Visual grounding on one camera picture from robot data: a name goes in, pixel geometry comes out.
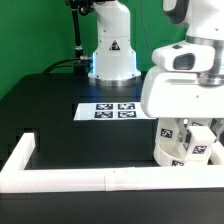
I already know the white U-shaped fence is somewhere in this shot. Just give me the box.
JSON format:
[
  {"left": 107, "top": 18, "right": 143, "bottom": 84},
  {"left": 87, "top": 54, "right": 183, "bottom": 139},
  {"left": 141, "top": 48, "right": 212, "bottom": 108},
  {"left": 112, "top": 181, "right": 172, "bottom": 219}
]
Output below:
[{"left": 0, "top": 133, "right": 224, "bottom": 193}]

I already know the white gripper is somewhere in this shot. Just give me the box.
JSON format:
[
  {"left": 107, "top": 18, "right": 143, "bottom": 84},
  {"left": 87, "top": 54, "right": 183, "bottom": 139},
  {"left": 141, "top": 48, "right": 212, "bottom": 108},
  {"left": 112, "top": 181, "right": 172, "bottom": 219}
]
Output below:
[{"left": 141, "top": 43, "right": 224, "bottom": 149}]

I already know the black cable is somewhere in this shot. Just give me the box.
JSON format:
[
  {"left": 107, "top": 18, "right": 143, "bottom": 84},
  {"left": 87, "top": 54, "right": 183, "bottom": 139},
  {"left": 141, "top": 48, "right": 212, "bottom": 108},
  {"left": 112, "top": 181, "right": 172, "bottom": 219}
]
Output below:
[{"left": 41, "top": 55, "right": 93, "bottom": 75}]

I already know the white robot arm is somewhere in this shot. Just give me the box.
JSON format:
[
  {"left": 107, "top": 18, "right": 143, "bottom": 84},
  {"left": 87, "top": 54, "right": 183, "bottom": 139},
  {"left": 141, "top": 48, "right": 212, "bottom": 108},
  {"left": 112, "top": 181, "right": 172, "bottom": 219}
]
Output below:
[{"left": 89, "top": 0, "right": 224, "bottom": 119}]

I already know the white marker tag sheet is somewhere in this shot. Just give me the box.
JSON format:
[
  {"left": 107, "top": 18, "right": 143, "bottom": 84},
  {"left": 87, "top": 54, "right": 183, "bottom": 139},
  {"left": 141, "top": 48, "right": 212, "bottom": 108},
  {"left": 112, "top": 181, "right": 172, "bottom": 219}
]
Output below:
[{"left": 74, "top": 102, "right": 147, "bottom": 121}]

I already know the white round stool seat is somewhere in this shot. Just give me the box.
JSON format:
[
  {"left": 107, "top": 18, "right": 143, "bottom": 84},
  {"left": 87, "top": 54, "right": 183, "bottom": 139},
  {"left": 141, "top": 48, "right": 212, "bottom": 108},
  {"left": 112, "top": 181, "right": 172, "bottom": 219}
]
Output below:
[{"left": 154, "top": 144, "right": 211, "bottom": 167}]

